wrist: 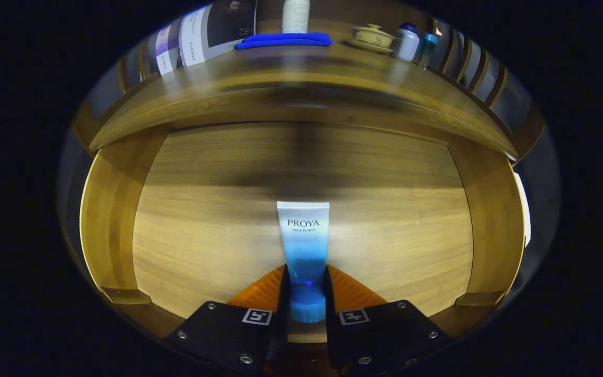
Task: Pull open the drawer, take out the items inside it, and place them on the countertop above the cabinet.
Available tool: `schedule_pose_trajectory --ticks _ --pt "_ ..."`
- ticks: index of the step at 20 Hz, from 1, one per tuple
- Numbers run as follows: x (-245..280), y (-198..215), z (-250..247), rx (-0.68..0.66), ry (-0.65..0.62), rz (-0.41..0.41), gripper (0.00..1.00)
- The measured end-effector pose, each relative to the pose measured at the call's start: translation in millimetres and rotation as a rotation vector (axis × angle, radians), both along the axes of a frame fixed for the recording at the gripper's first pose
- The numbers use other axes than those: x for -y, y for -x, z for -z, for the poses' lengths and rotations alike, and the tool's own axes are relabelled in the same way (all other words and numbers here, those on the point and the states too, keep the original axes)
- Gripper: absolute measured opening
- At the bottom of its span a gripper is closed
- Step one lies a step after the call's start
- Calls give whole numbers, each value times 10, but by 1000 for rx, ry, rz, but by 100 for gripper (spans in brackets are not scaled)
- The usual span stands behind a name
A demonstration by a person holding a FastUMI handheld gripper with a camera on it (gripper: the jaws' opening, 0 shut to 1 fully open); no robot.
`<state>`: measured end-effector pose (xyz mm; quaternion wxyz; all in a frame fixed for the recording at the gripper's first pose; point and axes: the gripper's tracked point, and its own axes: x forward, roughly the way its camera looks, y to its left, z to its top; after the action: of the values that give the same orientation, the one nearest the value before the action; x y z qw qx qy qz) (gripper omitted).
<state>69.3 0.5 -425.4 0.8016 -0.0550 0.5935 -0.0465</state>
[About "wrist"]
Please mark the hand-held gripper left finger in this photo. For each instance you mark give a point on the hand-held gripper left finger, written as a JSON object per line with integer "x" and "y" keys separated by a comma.
{"x": 282, "y": 314}

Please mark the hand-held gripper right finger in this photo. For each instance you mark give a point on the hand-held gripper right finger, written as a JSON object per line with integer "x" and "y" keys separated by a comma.
{"x": 331, "y": 314}

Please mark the white blue cosmetic tube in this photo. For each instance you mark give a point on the white blue cosmetic tube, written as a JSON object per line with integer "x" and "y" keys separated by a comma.
{"x": 303, "y": 235}

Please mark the brown wooden drawer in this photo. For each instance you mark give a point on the brown wooden drawer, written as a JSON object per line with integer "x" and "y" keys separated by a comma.
{"x": 202, "y": 235}

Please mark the wooden countertop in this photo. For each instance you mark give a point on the wooden countertop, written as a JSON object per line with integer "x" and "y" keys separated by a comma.
{"x": 280, "y": 73}

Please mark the brown wooden cabinet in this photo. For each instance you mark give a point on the brown wooden cabinet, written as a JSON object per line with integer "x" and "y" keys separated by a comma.
{"x": 327, "y": 13}

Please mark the blue folded cloth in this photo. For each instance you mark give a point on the blue folded cloth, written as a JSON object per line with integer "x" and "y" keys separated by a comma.
{"x": 280, "y": 40}

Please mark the beige lidded tea bowl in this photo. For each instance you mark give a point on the beige lidded tea bowl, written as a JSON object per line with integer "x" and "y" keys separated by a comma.
{"x": 369, "y": 37}

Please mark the white bottle blue cap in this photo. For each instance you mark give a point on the white bottle blue cap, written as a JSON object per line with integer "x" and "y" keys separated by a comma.
{"x": 406, "y": 44}

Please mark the teal slim bottle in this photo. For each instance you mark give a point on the teal slim bottle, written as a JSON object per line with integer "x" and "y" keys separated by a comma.
{"x": 425, "y": 48}

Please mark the purple book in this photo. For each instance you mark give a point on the purple book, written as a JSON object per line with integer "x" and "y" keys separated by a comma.
{"x": 168, "y": 50}

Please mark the white book with portrait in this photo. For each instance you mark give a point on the white book with portrait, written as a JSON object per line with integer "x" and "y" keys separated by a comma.
{"x": 223, "y": 26}

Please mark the white pump bottle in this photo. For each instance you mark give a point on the white pump bottle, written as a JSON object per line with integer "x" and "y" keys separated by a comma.
{"x": 295, "y": 15}

